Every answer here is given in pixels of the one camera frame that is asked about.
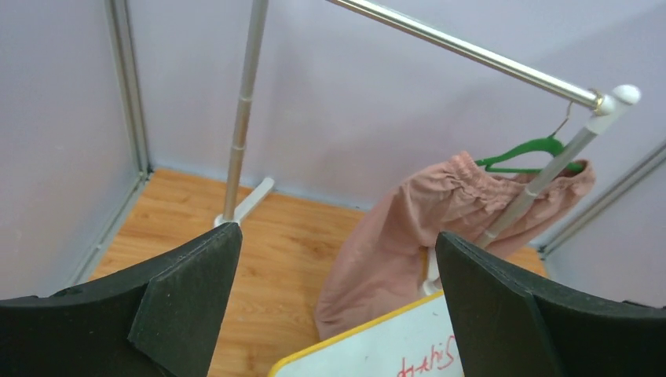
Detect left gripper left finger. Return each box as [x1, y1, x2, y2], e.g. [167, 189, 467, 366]
[1, 222, 243, 376]

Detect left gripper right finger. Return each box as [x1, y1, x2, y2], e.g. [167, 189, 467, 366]
[435, 232, 665, 376]

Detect yellow framed whiteboard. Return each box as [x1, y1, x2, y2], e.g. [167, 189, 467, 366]
[269, 291, 464, 377]

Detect pink shorts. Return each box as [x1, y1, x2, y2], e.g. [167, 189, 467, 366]
[314, 151, 598, 342]

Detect green clothes hanger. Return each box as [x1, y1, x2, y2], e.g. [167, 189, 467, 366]
[474, 101, 587, 175]

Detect white clothes rack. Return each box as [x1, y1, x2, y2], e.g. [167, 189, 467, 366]
[213, 0, 642, 298]

